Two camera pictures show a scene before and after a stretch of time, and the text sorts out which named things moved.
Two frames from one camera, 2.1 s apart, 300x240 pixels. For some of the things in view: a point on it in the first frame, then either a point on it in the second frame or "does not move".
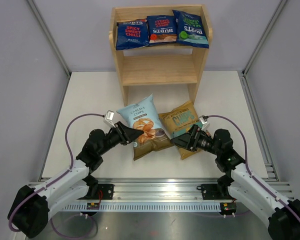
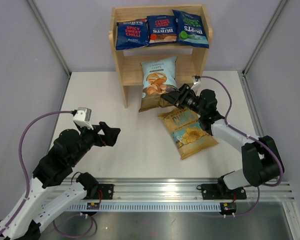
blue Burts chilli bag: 161,29 does not move
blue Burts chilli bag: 132,34 does not move
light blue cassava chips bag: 142,114 -> 159,79
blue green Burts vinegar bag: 190,29 does not move
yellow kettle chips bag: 178,120 does not move
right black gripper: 189,140 -> 179,97
